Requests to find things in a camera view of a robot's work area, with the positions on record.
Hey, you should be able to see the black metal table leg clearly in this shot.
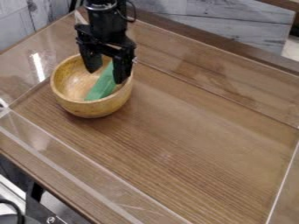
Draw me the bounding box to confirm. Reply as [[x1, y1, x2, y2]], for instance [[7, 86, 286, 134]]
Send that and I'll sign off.
[[25, 183, 60, 224]]

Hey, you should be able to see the clear acrylic tray wall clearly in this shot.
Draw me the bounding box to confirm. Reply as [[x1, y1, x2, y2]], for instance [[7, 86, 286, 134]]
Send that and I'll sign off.
[[0, 108, 191, 224]]

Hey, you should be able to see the green rectangular block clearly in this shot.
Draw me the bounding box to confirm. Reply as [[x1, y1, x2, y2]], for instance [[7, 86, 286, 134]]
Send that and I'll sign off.
[[84, 62, 118, 101]]

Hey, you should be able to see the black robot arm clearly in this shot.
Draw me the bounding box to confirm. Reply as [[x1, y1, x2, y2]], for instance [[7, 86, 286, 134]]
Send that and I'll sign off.
[[75, 0, 136, 84]]

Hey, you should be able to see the clear acrylic corner bracket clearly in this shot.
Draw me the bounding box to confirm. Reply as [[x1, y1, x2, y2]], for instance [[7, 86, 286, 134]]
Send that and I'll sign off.
[[74, 10, 88, 25]]

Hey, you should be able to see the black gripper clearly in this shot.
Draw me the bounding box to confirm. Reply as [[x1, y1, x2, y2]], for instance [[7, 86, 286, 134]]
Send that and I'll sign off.
[[75, 5, 136, 84]]

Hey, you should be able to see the black cable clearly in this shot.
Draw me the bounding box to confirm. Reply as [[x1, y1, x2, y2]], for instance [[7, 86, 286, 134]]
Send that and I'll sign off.
[[0, 199, 27, 224]]

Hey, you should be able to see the brown wooden bowl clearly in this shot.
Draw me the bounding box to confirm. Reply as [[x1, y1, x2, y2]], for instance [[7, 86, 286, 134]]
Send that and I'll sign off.
[[51, 54, 134, 118]]

